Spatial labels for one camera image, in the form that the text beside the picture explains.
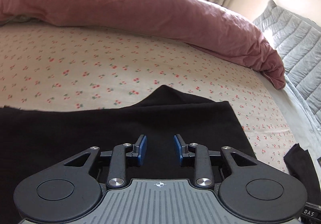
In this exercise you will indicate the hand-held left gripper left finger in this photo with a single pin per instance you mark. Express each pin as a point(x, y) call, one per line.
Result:
point(142, 150)

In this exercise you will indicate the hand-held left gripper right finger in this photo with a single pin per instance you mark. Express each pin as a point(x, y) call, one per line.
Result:
point(178, 150)

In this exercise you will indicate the black pants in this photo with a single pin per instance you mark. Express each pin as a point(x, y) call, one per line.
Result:
point(75, 133)

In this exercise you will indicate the black cloth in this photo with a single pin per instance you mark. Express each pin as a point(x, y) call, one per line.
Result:
point(301, 166)

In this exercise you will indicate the cherry print bed sheet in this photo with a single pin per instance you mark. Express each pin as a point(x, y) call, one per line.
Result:
point(100, 63)

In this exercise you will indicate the light blue bed sheet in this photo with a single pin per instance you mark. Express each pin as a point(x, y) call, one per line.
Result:
point(301, 113)

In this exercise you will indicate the pink duvet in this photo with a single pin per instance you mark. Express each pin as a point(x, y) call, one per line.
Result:
point(150, 10)

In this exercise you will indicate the grey quilted headboard cover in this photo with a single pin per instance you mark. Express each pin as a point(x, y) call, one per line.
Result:
point(293, 38)

